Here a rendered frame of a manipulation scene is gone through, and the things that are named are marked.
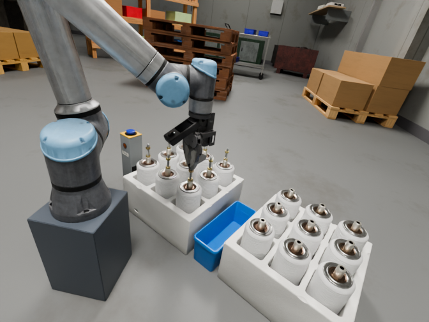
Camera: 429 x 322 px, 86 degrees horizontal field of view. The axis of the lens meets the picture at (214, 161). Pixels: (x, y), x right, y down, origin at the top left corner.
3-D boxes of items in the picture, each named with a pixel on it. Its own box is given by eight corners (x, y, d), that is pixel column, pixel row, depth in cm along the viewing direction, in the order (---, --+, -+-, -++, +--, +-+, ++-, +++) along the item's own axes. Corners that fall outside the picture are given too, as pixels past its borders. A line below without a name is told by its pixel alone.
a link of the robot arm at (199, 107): (199, 102, 66) (183, 94, 71) (197, 117, 69) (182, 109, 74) (218, 100, 71) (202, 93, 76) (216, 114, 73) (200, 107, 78)
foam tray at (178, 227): (186, 255, 90) (189, 222, 81) (124, 207, 108) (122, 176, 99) (237, 207, 118) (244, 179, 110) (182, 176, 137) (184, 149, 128)
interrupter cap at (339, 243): (357, 265, 65) (359, 264, 65) (330, 250, 69) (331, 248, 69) (362, 250, 71) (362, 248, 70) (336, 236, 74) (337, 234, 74)
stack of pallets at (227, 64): (232, 89, 368) (242, 31, 328) (225, 101, 300) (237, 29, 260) (164, 77, 380) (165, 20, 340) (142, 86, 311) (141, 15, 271)
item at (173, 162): (159, 179, 119) (159, 148, 110) (177, 181, 120) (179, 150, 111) (156, 191, 111) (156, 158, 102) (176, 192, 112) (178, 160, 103)
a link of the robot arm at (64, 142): (41, 189, 54) (25, 136, 47) (60, 160, 65) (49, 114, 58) (97, 187, 57) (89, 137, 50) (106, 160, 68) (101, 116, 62)
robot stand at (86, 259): (105, 301, 71) (93, 233, 57) (51, 289, 73) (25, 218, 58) (132, 254, 87) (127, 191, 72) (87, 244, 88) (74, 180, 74)
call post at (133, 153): (132, 194, 117) (128, 138, 102) (123, 188, 120) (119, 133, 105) (143, 188, 122) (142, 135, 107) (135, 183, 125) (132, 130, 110)
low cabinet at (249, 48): (258, 62, 811) (262, 39, 775) (259, 68, 664) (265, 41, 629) (206, 55, 823) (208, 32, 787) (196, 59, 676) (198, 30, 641)
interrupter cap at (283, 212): (281, 221, 77) (282, 220, 77) (262, 210, 81) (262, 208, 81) (290, 211, 83) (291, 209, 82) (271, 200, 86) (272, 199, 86)
